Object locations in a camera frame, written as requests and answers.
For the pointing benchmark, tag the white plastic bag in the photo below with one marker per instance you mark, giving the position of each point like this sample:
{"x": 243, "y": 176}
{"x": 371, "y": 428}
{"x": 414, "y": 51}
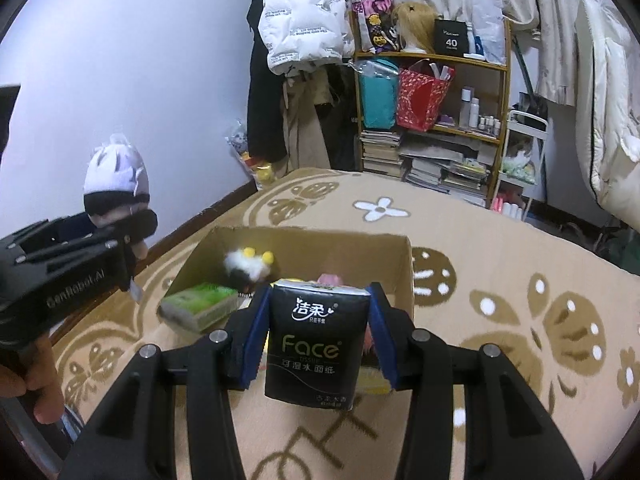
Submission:
{"x": 487, "y": 25}

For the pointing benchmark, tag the beige hanging garment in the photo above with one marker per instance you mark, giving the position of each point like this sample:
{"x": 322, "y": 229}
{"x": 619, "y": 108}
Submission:
{"x": 300, "y": 130}

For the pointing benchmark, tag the stack of books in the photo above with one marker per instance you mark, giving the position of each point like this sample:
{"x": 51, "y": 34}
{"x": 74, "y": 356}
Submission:
{"x": 380, "y": 152}

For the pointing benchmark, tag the white trolley cart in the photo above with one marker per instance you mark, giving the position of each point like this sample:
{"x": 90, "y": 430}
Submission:
{"x": 525, "y": 120}

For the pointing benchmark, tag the teal bag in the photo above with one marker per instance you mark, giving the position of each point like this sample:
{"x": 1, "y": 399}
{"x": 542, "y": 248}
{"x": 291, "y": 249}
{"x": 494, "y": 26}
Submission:
{"x": 380, "y": 100}

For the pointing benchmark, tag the black and pink patterned bag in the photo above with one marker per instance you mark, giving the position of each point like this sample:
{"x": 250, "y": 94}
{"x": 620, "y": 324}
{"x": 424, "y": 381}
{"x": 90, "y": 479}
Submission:
{"x": 372, "y": 15}

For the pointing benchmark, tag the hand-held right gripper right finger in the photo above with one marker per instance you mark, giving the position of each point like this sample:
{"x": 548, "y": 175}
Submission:
{"x": 395, "y": 340}

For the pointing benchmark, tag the black box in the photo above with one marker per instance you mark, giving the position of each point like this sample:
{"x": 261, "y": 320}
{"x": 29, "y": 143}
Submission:
{"x": 452, "y": 37}

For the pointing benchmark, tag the black hanging coat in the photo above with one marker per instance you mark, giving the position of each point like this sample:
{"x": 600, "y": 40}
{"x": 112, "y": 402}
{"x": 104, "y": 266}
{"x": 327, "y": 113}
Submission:
{"x": 262, "y": 110}

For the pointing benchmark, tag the dark hanging garment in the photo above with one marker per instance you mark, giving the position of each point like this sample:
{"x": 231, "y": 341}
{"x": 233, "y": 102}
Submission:
{"x": 345, "y": 125}

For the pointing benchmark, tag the green tissue pack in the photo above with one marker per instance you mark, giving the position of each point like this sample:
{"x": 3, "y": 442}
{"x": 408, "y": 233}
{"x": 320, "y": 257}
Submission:
{"x": 200, "y": 305}

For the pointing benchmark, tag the pink plush toy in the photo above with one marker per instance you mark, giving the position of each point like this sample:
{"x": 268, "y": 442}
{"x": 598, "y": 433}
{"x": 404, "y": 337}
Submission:
{"x": 330, "y": 280}

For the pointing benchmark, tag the pale curtain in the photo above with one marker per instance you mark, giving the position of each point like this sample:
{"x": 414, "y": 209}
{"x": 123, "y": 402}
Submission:
{"x": 550, "y": 35}

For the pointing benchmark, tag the white puffer jacket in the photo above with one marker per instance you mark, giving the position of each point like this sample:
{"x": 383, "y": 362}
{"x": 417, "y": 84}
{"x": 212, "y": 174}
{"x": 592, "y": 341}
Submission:
{"x": 300, "y": 20}

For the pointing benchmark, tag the white fluffy plush toy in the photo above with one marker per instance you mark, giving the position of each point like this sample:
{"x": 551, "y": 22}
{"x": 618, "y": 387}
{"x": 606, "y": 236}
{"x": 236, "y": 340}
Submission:
{"x": 245, "y": 262}

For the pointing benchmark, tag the row of cosmetic bottles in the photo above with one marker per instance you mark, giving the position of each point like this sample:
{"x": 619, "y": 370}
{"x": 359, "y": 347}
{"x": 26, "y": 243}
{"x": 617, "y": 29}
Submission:
{"x": 477, "y": 115}

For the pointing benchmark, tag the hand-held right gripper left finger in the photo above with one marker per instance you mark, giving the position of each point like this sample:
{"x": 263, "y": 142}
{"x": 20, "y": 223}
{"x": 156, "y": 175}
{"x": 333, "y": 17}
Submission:
{"x": 247, "y": 340}

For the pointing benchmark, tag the pile of papers and magazines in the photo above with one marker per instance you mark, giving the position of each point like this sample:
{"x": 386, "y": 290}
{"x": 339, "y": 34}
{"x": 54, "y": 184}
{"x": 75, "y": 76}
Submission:
{"x": 450, "y": 165}

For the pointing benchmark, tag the white-haired purple plush doll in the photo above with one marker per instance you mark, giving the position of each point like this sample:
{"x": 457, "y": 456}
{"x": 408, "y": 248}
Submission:
{"x": 115, "y": 170}

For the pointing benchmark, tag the person's left hand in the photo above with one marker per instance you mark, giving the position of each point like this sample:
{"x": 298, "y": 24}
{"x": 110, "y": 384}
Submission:
{"x": 35, "y": 385}

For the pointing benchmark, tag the wooden shelf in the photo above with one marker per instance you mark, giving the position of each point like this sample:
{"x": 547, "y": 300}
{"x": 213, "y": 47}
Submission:
{"x": 430, "y": 58}

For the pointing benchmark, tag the blonde wig on mannequin head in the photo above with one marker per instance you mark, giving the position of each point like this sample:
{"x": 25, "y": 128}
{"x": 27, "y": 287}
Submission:
{"x": 415, "y": 20}

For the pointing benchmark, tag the black tissue pack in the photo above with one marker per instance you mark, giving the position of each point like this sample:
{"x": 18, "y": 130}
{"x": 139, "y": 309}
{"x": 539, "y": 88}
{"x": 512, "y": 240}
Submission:
{"x": 315, "y": 345}

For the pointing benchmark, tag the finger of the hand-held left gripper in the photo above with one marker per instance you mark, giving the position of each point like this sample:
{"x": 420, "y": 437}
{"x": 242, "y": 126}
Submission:
{"x": 140, "y": 224}
{"x": 75, "y": 225}

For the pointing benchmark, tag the clear plastic bag of toys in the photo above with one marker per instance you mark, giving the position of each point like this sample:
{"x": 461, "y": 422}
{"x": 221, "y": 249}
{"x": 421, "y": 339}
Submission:
{"x": 250, "y": 155}

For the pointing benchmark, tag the cardboard box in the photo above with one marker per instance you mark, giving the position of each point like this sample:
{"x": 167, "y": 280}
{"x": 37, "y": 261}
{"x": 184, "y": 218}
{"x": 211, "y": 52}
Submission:
{"x": 325, "y": 255}

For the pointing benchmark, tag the white bedding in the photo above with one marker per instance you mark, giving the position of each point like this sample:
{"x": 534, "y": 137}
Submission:
{"x": 610, "y": 110}

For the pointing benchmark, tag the red patterned gift bag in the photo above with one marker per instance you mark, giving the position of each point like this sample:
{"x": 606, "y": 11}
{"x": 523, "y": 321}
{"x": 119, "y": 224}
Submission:
{"x": 420, "y": 100}

